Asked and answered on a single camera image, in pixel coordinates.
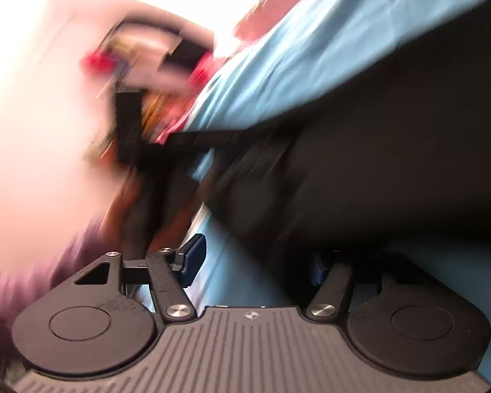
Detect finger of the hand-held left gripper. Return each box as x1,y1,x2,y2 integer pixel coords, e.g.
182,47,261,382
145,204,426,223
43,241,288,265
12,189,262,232
141,130,289,149

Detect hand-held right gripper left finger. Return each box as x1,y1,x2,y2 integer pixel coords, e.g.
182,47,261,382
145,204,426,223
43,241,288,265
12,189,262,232
71,233,208,322

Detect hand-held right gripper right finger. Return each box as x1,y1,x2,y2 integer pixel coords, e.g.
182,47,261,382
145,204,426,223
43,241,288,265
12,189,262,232
305,254,419,322

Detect black pants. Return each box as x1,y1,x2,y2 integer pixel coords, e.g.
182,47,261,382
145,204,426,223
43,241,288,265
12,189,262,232
200,0,491,299

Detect blue floral bed sheet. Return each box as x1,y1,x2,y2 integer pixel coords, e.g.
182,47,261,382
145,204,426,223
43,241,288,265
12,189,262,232
180,0,491,336

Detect purple cloth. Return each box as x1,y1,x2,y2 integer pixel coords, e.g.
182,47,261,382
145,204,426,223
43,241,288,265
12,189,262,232
0,217,107,338

